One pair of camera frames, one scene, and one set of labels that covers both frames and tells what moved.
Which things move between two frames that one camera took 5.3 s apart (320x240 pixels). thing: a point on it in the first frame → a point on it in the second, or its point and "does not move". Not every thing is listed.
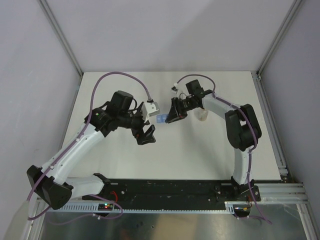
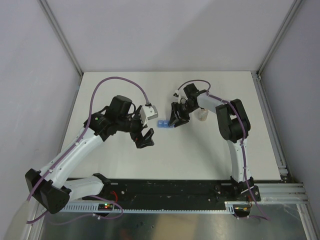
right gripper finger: x=173 y=116 → x=180 y=122
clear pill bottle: x=201 y=114 does not move
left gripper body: x=138 y=123 does not move
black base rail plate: x=174 y=191 does not move
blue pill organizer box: x=161 y=118 → x=164 y=124
